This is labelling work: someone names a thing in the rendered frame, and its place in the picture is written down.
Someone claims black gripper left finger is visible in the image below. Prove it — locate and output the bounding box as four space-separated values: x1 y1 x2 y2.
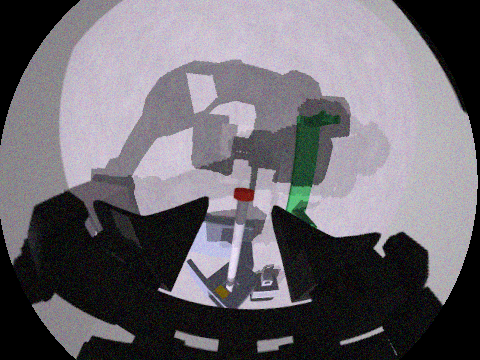
92 196 209 292

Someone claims grey pin with red cap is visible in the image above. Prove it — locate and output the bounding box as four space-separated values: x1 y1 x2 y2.
227 187 255 292

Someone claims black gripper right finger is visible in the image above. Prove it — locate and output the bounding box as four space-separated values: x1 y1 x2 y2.
271 205 381 303

